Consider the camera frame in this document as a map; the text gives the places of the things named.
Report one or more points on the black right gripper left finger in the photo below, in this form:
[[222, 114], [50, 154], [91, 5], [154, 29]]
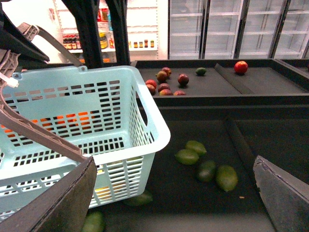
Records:
[[62, 208]]

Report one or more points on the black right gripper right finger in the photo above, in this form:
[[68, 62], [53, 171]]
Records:
[[285, 197]]

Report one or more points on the light blue plastic basket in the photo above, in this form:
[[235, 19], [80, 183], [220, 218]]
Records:
[[108, 113]]

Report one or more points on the brown basket handle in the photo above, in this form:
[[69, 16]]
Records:
[[15, 121]]

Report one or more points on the orange yellow mango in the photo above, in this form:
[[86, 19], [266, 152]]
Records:
[[105, 193]]

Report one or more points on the red apple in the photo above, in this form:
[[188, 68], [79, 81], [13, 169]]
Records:
[[241, 67]]

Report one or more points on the small green fruit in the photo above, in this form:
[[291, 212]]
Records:
[[201, 71]]

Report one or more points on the glass door refrigerator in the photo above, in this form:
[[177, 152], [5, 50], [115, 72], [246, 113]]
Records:
[[226, 29]]

